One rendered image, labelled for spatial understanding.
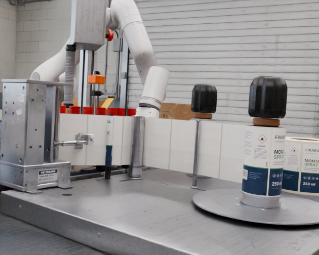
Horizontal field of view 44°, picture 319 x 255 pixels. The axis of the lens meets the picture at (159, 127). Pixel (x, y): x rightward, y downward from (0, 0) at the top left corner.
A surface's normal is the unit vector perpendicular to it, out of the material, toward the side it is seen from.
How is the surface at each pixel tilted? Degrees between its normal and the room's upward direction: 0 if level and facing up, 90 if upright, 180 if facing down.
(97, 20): 90
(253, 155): 90
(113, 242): 90
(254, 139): 90
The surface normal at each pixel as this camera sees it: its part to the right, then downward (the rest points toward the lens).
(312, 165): -0.07, 0.05
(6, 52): 0.88, 0.07
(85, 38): 0.29, 0.07
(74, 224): -0.62, 0.00
